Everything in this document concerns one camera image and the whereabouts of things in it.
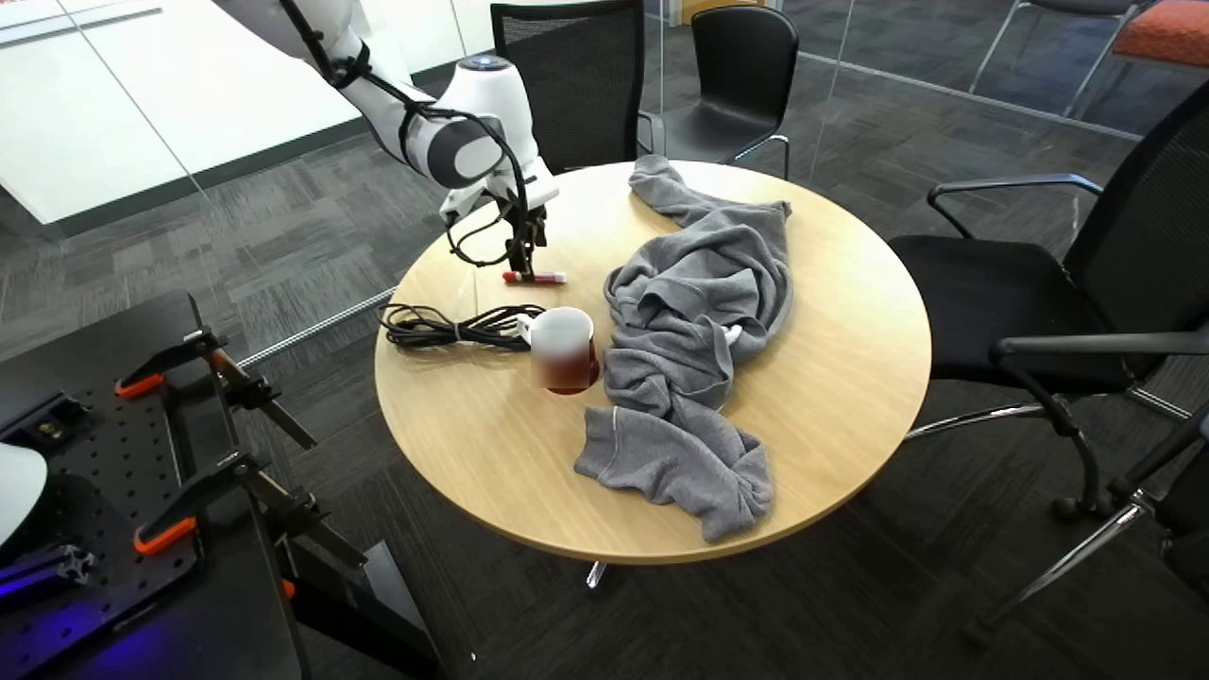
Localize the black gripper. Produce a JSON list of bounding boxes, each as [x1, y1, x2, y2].
[[500, 197, 554, 286]]

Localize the maroon mug white inside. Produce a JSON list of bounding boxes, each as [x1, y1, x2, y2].
[[522, 303, 604, 402]]

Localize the gray fleece sweatshirt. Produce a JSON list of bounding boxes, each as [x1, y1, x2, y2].
[[571, 157, 797, 547]]

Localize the round wooden table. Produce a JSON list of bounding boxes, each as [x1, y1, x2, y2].
[[369, 159, 937, 597]]

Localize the black mesh chair chrome arms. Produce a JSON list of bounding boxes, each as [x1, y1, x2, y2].
[[488, 0, 652, 180]]

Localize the black solid-back chair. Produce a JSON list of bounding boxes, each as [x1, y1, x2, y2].
[[651, 4, 806, 180]]

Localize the black office chair grey arms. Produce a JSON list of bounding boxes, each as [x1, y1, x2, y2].
[[884, 73, 1209, 531]]

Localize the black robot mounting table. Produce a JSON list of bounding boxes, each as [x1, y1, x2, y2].
[[0, 286, 445, 680]]

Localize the orange upholstered bench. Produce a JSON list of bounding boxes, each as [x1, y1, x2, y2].
[[1107, 0, 1209, 76]]

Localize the black chair chrome legs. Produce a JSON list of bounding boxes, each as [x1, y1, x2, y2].
[[962, 397, 1209, 635]]

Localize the black bundled power cable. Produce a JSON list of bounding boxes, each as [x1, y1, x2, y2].
[[377, 298, 549, 357]]

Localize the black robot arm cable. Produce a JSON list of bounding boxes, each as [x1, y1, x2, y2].
[[277, 0, 552, 272]]

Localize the black clamp orange handle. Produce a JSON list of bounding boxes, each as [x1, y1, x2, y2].
[[110, 293, 321, 452], [128, 451, 369, 597]]

